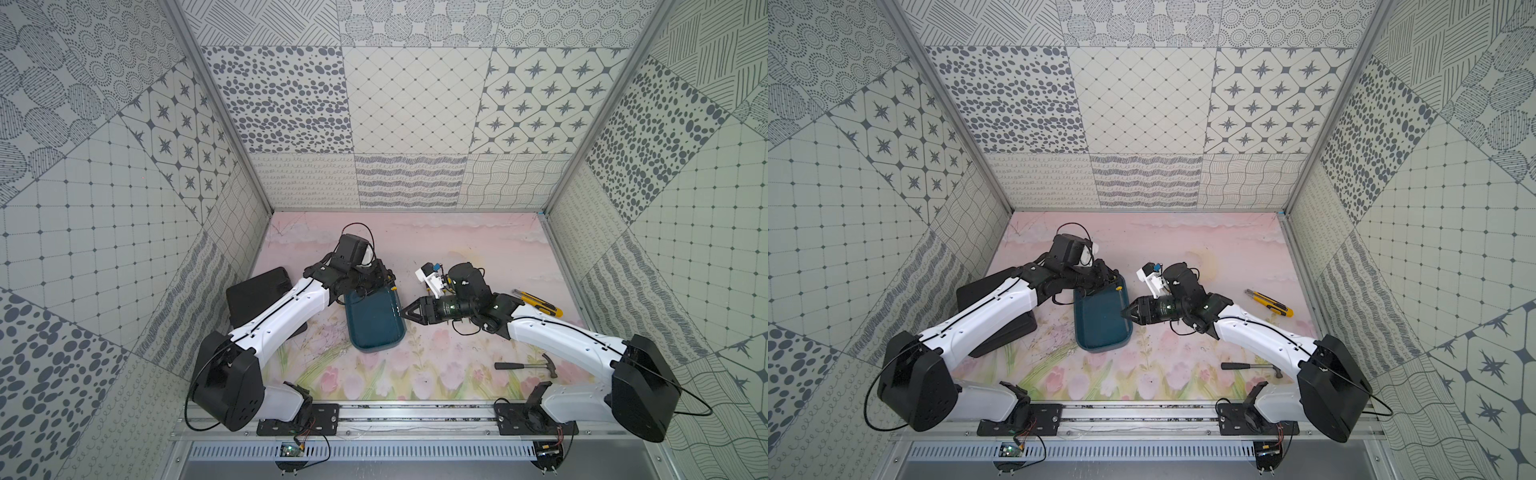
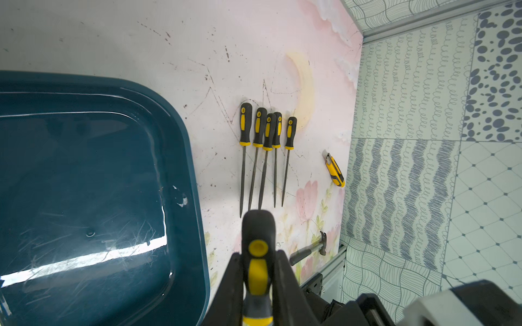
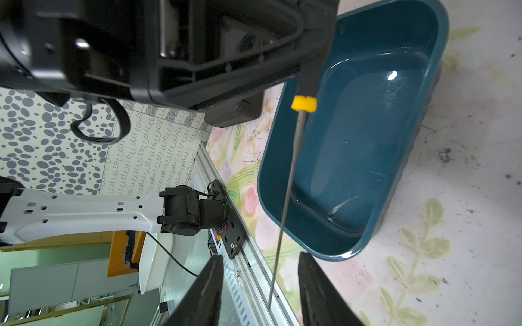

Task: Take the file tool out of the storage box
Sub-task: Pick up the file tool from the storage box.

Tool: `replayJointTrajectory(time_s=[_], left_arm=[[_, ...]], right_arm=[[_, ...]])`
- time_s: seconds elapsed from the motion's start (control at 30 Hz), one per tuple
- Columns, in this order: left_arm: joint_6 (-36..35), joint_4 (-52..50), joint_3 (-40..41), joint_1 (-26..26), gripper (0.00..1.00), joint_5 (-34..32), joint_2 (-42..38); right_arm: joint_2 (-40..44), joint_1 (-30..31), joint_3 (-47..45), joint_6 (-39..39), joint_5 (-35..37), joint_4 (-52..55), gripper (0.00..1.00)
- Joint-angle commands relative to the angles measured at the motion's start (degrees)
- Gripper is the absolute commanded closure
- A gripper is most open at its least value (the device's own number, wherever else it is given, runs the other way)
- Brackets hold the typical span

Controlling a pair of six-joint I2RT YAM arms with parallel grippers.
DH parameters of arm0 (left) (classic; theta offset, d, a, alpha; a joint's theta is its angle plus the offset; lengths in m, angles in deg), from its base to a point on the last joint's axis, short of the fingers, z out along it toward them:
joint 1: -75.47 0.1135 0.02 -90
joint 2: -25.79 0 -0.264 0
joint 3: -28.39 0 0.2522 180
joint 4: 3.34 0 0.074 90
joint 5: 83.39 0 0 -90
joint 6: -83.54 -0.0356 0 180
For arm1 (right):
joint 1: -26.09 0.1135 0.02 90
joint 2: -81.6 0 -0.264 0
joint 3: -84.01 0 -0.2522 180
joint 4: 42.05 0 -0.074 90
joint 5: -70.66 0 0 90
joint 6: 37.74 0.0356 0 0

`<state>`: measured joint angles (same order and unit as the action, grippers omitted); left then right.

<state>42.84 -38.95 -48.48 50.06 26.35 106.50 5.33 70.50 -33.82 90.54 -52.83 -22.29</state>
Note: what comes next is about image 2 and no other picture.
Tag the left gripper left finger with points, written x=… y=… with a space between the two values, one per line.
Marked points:
x=227 y=305

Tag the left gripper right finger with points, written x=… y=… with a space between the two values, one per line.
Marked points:
x=290 y=306

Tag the file tool black yellow handle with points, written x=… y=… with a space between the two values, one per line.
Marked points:
x=260 y=125

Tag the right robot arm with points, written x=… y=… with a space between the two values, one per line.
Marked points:
x=478 y=303

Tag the teal plastic storage box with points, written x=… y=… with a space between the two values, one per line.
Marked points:
x=100 y=217

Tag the yellow utility knife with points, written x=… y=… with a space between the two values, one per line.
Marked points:
x=334 y=171

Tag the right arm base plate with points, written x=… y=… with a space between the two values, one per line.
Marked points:
x=314 y=284

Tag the claw hammer black handle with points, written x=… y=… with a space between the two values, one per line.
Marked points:
x=303 y=253

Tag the aluminium mounting rail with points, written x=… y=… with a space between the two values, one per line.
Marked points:
x=333 y=273

